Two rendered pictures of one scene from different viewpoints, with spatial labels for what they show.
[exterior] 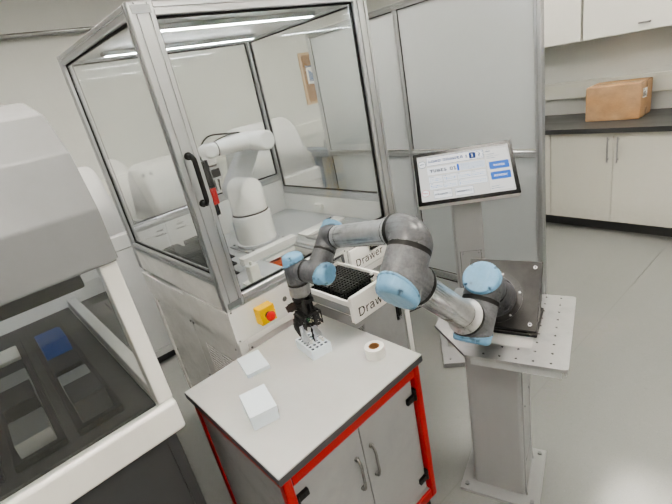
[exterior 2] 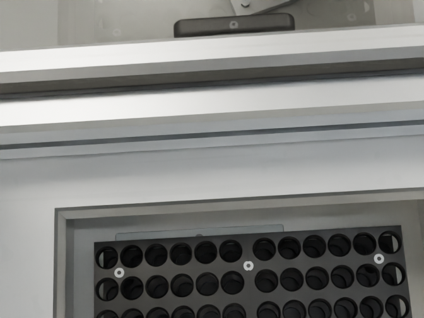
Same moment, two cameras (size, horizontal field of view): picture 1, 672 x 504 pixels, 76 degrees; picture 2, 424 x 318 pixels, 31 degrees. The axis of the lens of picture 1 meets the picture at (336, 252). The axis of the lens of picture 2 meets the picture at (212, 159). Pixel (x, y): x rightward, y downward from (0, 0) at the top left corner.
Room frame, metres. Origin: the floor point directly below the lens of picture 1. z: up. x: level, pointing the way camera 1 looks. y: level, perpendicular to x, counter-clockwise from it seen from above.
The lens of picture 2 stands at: (2.09, -0.06, 1.33)
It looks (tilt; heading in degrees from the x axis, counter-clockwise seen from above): 73 degrees down; 225
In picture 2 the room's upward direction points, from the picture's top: 9 degrees counter-clockwise
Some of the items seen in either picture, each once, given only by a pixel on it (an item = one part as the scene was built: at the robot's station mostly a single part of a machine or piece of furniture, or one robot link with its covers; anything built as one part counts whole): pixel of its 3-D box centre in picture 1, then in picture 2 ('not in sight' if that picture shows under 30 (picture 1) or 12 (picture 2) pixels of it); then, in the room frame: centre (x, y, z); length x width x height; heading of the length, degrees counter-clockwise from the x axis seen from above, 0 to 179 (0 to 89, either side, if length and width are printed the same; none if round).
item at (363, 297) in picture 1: (377, 294); not in sight; (1.50, -0.12, 0.87); 0.29 x 0.02 x 0.11; 129
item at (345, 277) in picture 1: (342, 284); not in sight; (1.66, 0.00, 0.87); 0.22 x 0.18 x 0.06; 39
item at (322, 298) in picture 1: (341, 285); not in sight; (1.66, 0.01, 0.86); 0.40 x 0.26 x 0.06; 39
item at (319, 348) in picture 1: (313, 344); not in sight; (1.39, 0.15, 0.78); 0.12 x 0.08 x 0.04; 30
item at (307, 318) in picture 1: (305, 309); not in sight; (1.36, 0.15, 0.95); 0.09 x 0.08 x 0.12; 30
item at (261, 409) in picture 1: (259, 406); not in sight; (1.10, 0.33, 0.79); 0.13 x 0.09 x 0.05; 23
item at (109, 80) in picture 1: (134, 160); not in sight; (1.85, 0.73, 1.52); 0.87 x 0.01 x 0.86; 39
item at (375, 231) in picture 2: not in sight; (247, 250); (2.03, -0.11, 0.90); 0.18 x 0.02 x 0.01; 129
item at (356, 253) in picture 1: (371, 250); not in sight; (1.95, -0.17, 0.87); 0.29 x 0.02 x 0.11; 129
